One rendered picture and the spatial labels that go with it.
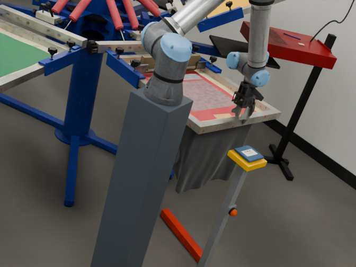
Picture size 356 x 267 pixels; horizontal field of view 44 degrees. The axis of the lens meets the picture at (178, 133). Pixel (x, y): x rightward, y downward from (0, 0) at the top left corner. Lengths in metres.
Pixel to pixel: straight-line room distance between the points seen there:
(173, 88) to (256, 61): 0.38
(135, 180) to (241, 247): 1.35
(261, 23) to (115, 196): 0.92
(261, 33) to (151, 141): 0.59
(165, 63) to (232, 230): 1.74
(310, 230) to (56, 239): 1.81
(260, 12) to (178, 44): 0.34
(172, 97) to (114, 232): 0.71
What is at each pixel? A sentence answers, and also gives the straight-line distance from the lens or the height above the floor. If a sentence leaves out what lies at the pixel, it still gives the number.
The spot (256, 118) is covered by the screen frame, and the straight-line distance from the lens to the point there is 2.21.
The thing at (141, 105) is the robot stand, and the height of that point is 1.17.
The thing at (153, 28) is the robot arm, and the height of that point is 1.41.
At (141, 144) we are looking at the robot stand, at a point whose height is 1.02.
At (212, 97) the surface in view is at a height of 0.98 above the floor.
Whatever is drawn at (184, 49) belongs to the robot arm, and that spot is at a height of 1.42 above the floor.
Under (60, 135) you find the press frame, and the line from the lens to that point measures 3.51.
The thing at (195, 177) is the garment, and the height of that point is 0.62.
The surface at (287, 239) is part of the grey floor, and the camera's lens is 3.24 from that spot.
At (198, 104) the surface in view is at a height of 0.98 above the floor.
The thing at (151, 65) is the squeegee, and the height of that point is 1.03.
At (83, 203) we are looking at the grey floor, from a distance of 2.94.
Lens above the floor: 1.92
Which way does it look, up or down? 29 degrees down
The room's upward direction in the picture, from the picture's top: 17 degrees clockwise
